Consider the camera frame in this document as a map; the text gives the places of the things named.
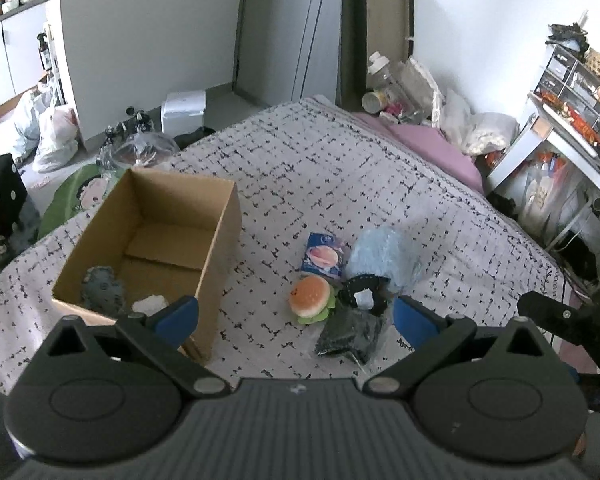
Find black cloth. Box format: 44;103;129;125
314;307;388;363

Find white plastic bag red print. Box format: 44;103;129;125
32;106;79;173

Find grey drawer organizer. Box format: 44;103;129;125
537;42;600;111

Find green cartoon floor mat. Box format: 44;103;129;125
37;162;118;241

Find yellow white canister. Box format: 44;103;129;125
361;90;388;113

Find white kitchen cabinet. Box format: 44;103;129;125
0;0;51;111

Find black flat board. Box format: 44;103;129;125
336;0;371;111

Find black tripod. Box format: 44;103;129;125
102;107;153;143

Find black bag under desk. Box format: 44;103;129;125
565;240;598;281

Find small white bin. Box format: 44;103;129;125
161;90;207;136

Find brown cardboard box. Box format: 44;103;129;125
51;168;242;361

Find brown cardboard sheet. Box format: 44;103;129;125
365;0;415;86

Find clear plastic bag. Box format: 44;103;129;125
97;132;181;171

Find white desk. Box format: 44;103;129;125
487;92;600;281

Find grey plush toy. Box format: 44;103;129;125
81;266;127;313

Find white plastic bag pile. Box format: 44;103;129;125
437;89;521;156

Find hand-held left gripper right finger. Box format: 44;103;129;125
364;295;561;401

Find black white-dotted cube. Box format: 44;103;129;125
0;154;28;261

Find clear jar with white lid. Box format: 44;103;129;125
366;51;406;96

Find light blue fluffy cloth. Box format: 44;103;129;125
347;227;423;296

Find white soft toy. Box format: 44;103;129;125
131;296;170;317

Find burger plush toy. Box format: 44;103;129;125
288;276;337;324

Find pink pillow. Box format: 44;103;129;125
352;112;486;193

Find white black patterned bed blanket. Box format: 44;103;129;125
0;97;576;396

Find black items on organizer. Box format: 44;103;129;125
547;22;590;53

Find black pouch with white label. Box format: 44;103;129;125
336;274;392;317

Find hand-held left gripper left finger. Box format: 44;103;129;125
39;296;232;401

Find grey door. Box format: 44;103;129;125
235;0;361;108

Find clear crumpled plastic package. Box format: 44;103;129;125
397;57;443;126

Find black clothing on floor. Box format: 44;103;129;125
172;127;216;151

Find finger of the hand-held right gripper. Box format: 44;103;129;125
517;290;600;376

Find grey white plastic bag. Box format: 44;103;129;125
12;87;56;156

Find blue tissue packet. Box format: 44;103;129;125
300;232;351;279

